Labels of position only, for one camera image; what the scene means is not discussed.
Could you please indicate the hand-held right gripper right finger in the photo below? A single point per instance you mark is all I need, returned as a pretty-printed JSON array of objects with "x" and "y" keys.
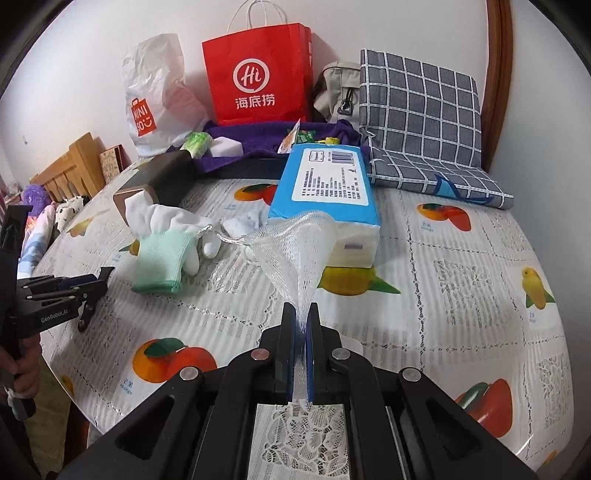
[{"x": 310, "y": 360}]

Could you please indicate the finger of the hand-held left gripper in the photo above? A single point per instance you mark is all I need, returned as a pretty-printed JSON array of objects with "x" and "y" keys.
[
  {"x": 87, "y": 279},
  {"x": 41, "y": 287}
]

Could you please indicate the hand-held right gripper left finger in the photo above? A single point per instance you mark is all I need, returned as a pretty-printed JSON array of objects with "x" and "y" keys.
[{"x": 288, "y": 360}]

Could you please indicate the white mesh net bag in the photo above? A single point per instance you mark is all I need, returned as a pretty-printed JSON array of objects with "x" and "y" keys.
[{"x": 295, "y": 249}]

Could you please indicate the person's left hand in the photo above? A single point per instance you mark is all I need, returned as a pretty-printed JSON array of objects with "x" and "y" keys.
[{"x": 25, "y": 374}]

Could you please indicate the pastel bedding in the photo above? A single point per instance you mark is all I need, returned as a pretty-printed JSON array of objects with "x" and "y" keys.
[{"x": 37, "y": 235}]

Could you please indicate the black white plush toy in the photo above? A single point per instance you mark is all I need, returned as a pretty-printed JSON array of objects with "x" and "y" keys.
[{"x": 69, "y": 210}]

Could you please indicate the white glove green cuff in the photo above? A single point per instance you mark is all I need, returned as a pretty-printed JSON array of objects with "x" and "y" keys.
[
  {"x": 210, "y": 242},
  {"x": 159, "y": 263}
]

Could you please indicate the purple plush toy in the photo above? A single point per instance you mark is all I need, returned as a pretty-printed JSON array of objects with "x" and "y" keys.
[{"x": 34, "y": 196}]

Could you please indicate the wooden bed headboard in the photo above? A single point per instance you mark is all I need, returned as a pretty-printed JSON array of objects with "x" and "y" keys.
[{"x": 78, "y": 166}]

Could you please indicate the patterned square box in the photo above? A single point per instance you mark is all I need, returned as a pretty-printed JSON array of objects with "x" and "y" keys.
[{"x": 111, "y": 164}]

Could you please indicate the dark brown box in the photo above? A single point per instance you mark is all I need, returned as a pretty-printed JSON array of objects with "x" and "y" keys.
[{"x": 161, "y": 175}]

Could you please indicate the fruit printed tablecloth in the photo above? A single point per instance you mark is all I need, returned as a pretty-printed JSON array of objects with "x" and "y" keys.
[{"x": 415, "y": 286}]

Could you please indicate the white blue sock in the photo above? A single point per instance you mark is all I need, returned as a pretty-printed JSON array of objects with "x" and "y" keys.
[{"x": 240, "y": 224}]

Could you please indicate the green packet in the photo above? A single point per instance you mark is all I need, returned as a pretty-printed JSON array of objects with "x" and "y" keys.
[{"x": 198, "y": 141}]

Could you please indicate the blue tissue pack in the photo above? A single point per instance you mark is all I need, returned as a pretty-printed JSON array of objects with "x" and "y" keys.
[{"x": 323, "y": 180}]

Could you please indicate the white sponge block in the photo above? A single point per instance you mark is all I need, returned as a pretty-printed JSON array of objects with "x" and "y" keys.
[{"x": 226, "y": 146}]

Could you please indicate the purple towel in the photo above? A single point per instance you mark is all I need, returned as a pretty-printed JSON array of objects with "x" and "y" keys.
[{"x": 231, "y": 134}]

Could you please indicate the white orange snack packet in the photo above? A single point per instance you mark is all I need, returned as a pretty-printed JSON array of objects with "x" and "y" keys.
[{"x": 288, "y": 138}]

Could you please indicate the small green wrapper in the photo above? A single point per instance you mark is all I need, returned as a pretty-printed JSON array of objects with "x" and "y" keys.
[{"x": 305, "y": 137}]

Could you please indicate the blue fabric piece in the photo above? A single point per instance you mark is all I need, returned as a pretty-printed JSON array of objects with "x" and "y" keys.
[{"x": 457, "y": 190}]

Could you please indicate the white plastic bag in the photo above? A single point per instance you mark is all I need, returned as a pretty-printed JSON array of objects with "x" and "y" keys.
[{"x": 157, "y": 64}]

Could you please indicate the red paper bag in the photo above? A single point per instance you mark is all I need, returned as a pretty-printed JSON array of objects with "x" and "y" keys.
[{"x": 221, "y": 60}]

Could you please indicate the grey checked cushion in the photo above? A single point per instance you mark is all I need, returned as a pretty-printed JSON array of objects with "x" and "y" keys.
[{"x": 415, "y": 106}]

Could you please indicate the beige fabric bag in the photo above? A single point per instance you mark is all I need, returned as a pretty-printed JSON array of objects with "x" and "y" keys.
[{"x": 332, "y": 83}]

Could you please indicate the wooden door frame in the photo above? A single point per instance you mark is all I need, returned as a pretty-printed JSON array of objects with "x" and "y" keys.
[{"x": 501, "y": 69}]

